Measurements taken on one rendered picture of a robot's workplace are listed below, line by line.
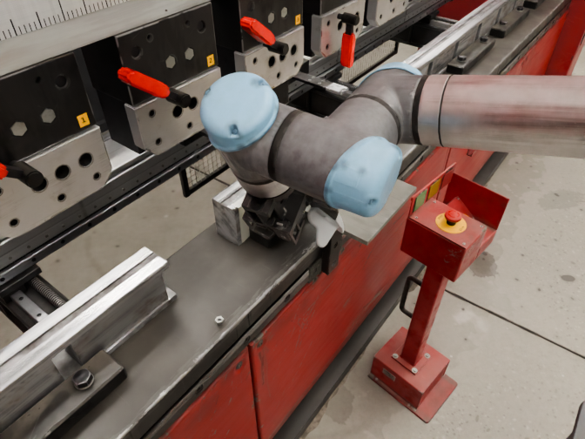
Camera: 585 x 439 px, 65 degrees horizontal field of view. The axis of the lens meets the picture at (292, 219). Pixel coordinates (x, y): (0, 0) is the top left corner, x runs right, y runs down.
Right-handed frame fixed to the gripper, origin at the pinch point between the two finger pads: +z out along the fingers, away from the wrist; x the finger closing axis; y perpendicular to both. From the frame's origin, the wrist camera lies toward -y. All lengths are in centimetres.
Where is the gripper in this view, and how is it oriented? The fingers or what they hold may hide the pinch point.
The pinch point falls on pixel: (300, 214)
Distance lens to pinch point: 76.0
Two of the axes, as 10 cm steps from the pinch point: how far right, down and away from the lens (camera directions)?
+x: 9.2, 2.9, -2.8
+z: 1.7, 3.4, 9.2
